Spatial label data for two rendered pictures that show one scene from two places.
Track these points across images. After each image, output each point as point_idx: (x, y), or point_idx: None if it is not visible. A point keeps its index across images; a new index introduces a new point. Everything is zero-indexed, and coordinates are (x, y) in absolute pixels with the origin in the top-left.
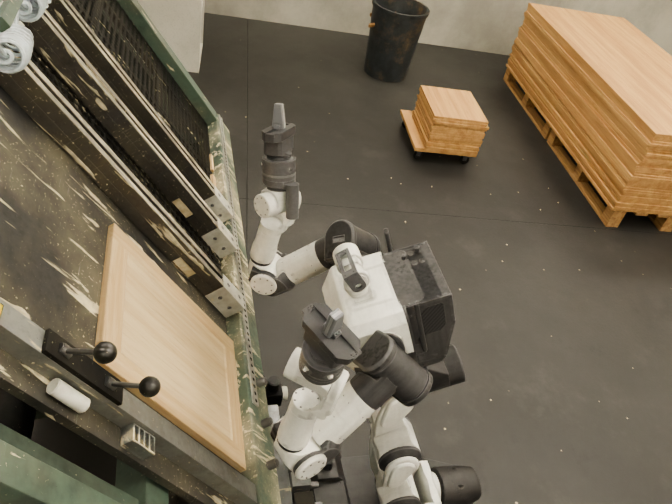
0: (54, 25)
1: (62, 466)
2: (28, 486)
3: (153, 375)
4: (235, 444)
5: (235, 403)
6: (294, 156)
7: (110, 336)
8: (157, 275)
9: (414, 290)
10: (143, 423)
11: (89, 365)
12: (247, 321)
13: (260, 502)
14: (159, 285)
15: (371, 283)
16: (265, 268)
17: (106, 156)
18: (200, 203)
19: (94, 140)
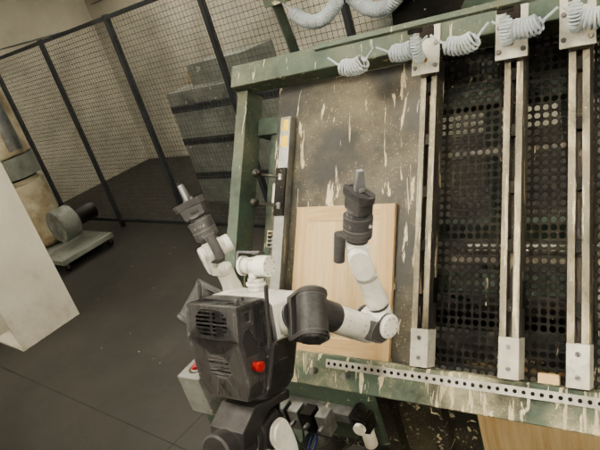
0: (516, 88)
1: (269, 212)
2: (233, 175)
3: (309, 249)
4: None
5: (329, 346)
6: (353, 220)
7: (312, 212)
8: (383, 251)
9: (214, 297)
10: (273, 234)
11: (280, 192)
12: (407, 378)
13: None
14: (377, 255)
15: (250, 293)
16: (366, 307)
17: (420, 168)
18: (504, 301)
19: (423, 154)
